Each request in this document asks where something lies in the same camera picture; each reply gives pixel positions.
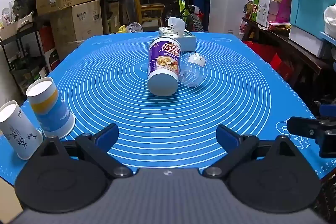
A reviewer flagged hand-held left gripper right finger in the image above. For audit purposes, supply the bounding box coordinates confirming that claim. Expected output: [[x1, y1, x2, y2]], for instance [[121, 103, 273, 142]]
[[203, 124, 302, 179]]

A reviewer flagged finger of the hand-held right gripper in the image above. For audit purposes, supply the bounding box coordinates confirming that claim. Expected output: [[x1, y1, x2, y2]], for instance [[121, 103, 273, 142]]
[[287, 116, 336, 140], [314, 101, 336, 119]]

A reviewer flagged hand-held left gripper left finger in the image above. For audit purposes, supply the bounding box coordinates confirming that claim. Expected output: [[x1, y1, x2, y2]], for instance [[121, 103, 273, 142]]
[[34, 123, 134, 179]]

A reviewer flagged purple printed cup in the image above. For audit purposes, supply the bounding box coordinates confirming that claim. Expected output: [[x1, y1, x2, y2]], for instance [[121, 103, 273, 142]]
[[147, 36, 183, 97]]

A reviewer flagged yellow and blue paper cup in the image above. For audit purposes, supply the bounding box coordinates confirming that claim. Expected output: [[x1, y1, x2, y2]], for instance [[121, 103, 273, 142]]
[[26, 77, 76, 140]]

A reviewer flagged white ink-print paper cup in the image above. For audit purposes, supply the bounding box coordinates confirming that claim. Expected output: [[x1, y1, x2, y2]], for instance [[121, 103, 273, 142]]
[[0, 101, 44, 160]]

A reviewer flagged blue silicone mat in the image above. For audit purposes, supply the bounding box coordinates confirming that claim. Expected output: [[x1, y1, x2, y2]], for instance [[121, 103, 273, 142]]
[[0, 30, 336, 186]]

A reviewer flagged red box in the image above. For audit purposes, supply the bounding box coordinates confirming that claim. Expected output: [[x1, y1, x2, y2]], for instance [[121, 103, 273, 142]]
[[269, 53, 294, 81]]

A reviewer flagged dark wooden side table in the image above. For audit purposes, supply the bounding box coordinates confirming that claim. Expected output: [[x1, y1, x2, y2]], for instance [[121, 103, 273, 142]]
[[241, 17, 336, 111]]

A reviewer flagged clear plastic lid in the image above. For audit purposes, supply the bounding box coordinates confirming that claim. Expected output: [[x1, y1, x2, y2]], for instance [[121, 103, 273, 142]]
[[179, 52, 210, 88]]

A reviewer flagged white flat box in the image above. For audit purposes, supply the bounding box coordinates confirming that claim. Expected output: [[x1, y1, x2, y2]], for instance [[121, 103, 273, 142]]
[[288, 26, 326, 58]]

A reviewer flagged white tissue box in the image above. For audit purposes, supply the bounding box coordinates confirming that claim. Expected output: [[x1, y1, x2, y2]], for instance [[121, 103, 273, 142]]
[[158, 17, 197, 52]]

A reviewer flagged light blue storage bin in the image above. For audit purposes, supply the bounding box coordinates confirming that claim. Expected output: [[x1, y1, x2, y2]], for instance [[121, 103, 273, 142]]
[[289, 0, 336, 34]]

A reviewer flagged large closed cardboard box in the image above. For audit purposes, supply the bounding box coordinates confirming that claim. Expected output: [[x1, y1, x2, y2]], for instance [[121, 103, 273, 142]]
[[50, 0, 104, 61]]

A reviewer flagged black metal shelf rack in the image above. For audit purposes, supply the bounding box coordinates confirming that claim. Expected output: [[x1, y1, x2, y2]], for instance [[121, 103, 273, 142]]
[[0, 17, 54, 94]]

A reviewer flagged pink gift bag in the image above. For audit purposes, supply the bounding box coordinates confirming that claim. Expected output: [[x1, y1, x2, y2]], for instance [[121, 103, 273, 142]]
[[275, 0, 293, 23]]

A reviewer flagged green and white carton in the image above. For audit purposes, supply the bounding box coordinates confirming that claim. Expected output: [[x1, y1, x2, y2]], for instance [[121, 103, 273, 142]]
[[251, 0, 271, 25]]

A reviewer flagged white chest freezer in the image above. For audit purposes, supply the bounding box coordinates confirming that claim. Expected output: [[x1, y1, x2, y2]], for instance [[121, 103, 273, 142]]
[[209, 0, 251, 35]]

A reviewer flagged black and green bicycle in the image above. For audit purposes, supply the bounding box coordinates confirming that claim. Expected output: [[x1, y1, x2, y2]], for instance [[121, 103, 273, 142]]
[[146, 0, 205, 32]]

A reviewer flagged wooden chair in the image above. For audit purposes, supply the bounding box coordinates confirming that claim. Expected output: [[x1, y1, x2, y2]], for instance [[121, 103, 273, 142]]
[[131, 0, 166, 28]]

